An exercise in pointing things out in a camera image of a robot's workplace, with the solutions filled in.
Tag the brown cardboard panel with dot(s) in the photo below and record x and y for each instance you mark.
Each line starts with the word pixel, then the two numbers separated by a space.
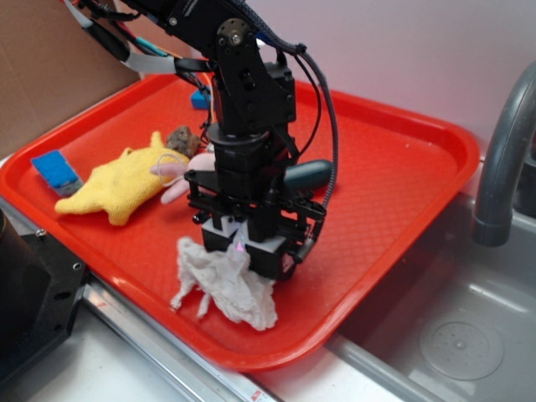
pixel 51 70

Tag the brown rock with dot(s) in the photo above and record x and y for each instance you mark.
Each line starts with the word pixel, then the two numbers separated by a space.
pixel 183 141

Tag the dark teal capsule case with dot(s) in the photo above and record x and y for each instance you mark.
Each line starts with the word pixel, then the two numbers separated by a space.
pixel 309 176

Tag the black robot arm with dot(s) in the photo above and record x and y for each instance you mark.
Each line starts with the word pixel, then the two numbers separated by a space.
pixel 253 89

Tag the grey sink basin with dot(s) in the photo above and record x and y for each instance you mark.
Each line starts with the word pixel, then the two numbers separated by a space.
pixel 452 320

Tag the yellow knitted cloth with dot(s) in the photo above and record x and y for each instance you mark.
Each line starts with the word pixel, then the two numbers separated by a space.
pixel 122 185

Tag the blue wooden block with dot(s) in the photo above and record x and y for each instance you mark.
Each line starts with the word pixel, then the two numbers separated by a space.
pixel 201 100

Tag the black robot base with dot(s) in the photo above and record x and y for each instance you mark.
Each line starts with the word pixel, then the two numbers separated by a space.
pixel 41 284

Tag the red plastic tray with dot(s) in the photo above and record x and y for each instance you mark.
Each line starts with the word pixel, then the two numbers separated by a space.
pixel 397 171

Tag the white paper towel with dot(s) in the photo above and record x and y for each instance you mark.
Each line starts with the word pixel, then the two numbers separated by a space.
pixel 225 279

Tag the pink plush bunny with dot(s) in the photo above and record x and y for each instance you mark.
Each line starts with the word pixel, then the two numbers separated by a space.
pixel 170 170

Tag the grey faucet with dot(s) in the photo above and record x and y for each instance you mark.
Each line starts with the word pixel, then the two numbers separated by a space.
pixel 507 182

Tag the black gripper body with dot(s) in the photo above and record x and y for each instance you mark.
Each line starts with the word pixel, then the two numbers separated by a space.
pixel 248 186

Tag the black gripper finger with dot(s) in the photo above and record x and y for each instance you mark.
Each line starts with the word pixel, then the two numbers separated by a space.
pixel 273 258
pixel 219 239

